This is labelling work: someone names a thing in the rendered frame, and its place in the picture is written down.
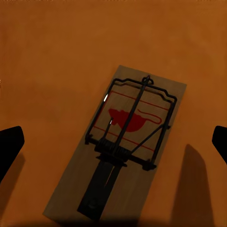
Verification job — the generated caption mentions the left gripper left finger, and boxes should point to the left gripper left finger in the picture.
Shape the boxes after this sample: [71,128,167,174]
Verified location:
[0,126,25,182]

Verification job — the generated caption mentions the mousetrap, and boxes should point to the mousetrap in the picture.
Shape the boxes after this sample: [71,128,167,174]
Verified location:
[43,65,187,227]

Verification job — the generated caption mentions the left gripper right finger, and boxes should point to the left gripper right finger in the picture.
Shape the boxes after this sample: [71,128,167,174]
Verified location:
[212,126,227,164]

